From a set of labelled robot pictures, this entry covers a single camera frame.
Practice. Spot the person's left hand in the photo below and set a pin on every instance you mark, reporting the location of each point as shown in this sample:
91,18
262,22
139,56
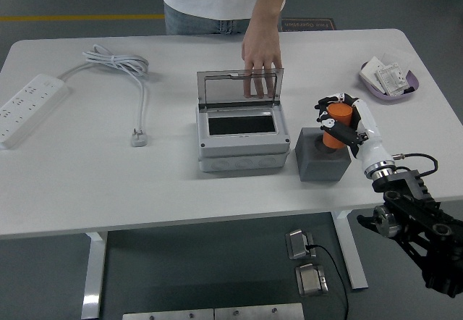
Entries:
262,48

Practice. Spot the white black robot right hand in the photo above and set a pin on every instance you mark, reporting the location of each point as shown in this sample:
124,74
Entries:
369,139

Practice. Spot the orange cylindrical battery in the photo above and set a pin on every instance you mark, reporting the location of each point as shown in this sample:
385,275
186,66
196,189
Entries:
338,115

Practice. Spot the smoky transparent hinged lid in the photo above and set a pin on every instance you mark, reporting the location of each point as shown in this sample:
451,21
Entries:
224,88

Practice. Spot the grey plastic enclosure box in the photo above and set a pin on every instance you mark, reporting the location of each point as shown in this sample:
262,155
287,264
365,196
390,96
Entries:
242,146

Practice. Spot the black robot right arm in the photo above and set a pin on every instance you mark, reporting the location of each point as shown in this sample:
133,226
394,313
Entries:
408,186

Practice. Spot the person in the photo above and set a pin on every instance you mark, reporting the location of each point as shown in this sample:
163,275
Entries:
202,1

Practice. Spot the dark floor sign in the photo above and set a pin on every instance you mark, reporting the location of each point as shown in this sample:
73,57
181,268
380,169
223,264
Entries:
311,24

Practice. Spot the grey block holder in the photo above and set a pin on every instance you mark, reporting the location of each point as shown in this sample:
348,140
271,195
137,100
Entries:
318,168

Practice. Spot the small black part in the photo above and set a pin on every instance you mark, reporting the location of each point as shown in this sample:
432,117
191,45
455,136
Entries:
409,89

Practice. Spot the white socket module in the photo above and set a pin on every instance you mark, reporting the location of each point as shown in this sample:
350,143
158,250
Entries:
392,79

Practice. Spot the purple tray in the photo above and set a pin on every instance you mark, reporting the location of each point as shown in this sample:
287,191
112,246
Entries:
414,81

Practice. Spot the clear plastic bag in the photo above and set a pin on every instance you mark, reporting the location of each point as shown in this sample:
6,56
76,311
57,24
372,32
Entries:
396,55

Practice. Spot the white table leg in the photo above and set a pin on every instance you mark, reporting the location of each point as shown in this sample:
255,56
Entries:
351,255
92,276

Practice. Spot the yellow floor tape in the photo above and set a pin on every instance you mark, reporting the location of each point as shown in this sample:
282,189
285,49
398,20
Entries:
90,17

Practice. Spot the grey metal plate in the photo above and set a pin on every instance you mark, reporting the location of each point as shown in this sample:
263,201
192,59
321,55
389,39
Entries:
257,312
166,315

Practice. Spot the white power strip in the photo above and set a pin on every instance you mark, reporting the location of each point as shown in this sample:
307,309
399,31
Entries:
29,106

